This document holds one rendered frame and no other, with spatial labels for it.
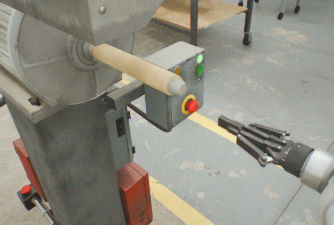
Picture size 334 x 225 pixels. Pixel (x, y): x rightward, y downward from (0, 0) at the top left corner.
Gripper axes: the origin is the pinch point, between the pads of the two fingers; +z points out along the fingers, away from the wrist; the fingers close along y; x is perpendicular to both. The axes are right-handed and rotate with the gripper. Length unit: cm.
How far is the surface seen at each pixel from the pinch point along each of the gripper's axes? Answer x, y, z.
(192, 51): 14.9, 4.0, 16.5
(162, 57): 15.0, -3.9, 20.3
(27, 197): -47, -41, 64
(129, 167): -35, -9, 37
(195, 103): 1.9, -0.3, 11.6
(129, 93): 6.4, -13.2, 24.2
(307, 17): -100, 370, 113
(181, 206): -97, 23, 40
